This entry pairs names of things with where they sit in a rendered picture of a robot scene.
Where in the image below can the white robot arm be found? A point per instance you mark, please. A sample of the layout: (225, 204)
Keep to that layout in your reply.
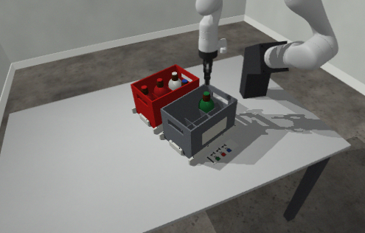
(316, 51)

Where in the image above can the blue bottle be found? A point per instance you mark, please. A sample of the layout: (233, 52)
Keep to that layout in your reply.
(184, 82)

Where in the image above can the grey paper strip with colored squares and marks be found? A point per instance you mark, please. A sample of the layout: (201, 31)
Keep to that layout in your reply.
(221, 151)

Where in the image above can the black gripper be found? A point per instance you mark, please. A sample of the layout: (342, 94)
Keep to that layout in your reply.
(208, 57)

